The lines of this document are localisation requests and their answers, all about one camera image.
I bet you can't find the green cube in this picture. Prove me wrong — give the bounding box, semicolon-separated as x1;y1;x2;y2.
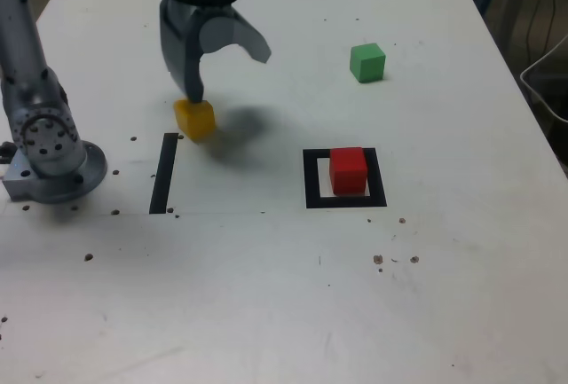
349;42;387;84

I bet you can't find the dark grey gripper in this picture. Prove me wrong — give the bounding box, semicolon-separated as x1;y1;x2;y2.
159;0;272;104

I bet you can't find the black tape square outline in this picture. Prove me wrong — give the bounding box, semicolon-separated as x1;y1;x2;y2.
302;147;388;210

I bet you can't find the black tape strip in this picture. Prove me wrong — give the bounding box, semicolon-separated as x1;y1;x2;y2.
148;132;178;216

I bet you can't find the red cube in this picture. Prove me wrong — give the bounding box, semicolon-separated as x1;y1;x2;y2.
328;146;369;197

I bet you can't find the white background cable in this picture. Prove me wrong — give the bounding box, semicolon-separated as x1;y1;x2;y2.
518;32;568;124

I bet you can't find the yellow cube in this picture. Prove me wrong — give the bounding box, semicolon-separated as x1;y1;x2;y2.
172;98;217;142

